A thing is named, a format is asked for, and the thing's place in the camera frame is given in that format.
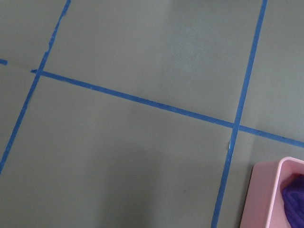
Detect purple cloth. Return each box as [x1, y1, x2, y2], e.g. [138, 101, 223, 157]
[282, 175, 304, 228]

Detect pink bin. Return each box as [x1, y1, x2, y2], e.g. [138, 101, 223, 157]
[240, 157, 304, 228]

